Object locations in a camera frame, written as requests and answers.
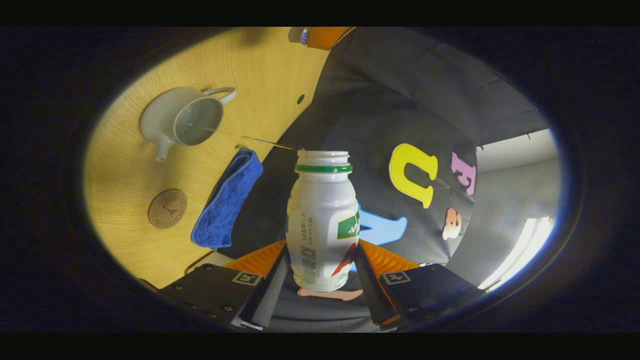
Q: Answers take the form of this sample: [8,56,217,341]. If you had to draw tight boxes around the ceiling light panel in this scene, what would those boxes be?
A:
[477,216,557,292]

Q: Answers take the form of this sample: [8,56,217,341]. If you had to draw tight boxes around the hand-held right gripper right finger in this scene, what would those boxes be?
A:
[355,239,486,331]

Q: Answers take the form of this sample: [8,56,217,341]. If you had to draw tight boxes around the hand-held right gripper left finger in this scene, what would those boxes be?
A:
[160,239,292,332]

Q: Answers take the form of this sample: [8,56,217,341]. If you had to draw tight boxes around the white ceramic teacup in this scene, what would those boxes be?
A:
[140,87,238,163]

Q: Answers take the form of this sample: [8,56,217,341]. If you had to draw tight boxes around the white water bottle green label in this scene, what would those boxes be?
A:
[286,150,361,293]

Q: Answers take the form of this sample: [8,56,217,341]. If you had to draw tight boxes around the blue towel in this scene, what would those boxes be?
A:
[191,147,264,250]

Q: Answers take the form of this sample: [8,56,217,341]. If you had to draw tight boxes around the round wooden coaster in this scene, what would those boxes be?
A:
[147,188,188,230]

